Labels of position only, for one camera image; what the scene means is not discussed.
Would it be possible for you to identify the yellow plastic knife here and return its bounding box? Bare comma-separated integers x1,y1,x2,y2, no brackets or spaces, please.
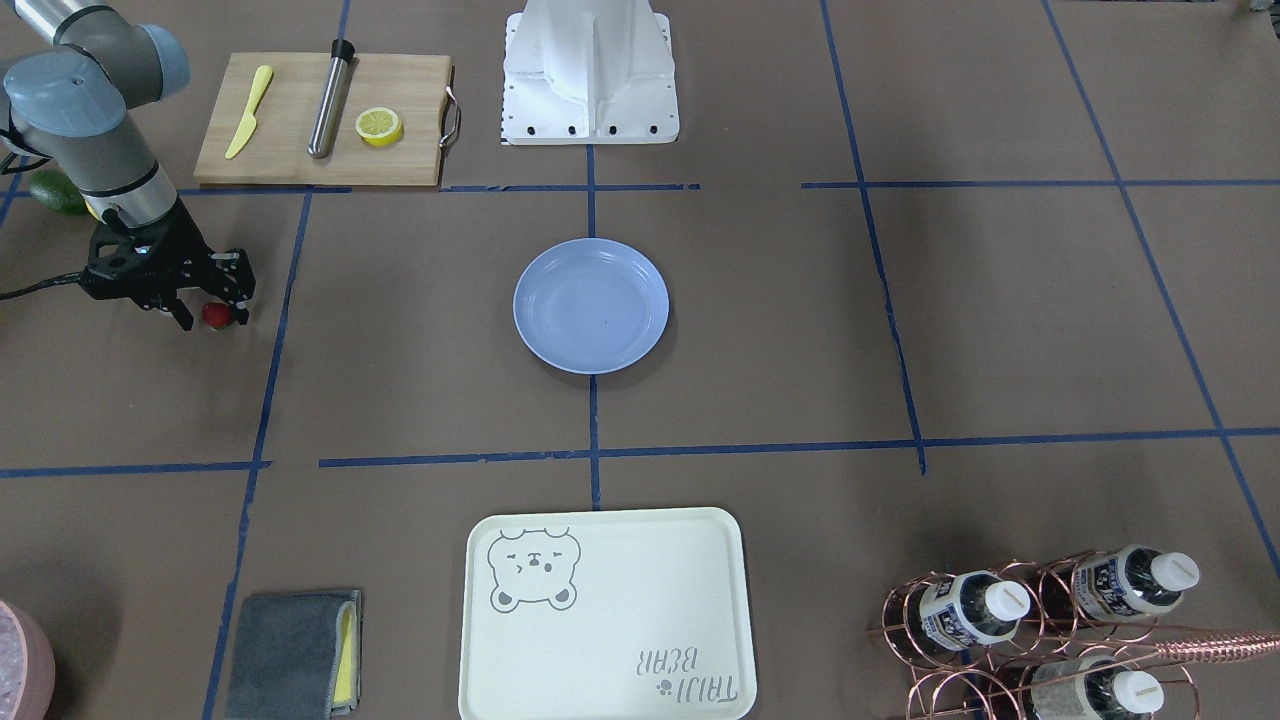
224,64,274,160

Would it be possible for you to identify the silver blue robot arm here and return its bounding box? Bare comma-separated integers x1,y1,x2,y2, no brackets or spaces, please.
3,1,256,331

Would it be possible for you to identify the green lime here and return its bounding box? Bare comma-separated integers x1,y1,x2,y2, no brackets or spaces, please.
28,169,90,217

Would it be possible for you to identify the steel cylinder tool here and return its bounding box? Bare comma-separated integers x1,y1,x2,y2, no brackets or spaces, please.
307,38,355,160

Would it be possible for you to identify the wooden cutting board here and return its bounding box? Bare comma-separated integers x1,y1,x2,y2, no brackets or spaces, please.
193,53,454,188

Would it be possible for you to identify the blue round plate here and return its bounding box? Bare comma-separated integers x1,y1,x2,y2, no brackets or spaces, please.
512,237,671,375

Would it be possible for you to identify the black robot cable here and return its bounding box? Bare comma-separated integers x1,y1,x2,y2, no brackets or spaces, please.
0,270,91,302

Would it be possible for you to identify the pink bowl with ice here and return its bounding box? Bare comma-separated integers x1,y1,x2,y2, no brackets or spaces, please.
1,601,56,719

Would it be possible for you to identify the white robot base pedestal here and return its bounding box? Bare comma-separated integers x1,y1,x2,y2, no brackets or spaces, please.
500,1,681,146

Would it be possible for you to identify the red strawberry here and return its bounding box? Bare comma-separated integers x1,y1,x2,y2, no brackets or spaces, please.
201,302,236,331

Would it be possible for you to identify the copper wire bottle rack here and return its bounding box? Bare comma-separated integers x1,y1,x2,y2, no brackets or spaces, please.
869,550,1277,719

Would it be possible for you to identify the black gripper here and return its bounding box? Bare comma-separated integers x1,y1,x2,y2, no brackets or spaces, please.
78,200,253,332

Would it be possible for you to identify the grey folded cloth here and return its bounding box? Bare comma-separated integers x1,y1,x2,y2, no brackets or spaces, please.
224,588,364,719

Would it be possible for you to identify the tea bottle white cap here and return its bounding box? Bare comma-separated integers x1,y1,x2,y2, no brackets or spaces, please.
892,571,1033,660

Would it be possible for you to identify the cream bear tray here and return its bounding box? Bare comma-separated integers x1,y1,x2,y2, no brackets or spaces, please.
458,507,758,719

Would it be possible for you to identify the lemon half slice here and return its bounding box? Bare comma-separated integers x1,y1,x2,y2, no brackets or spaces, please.
355,108,404,147

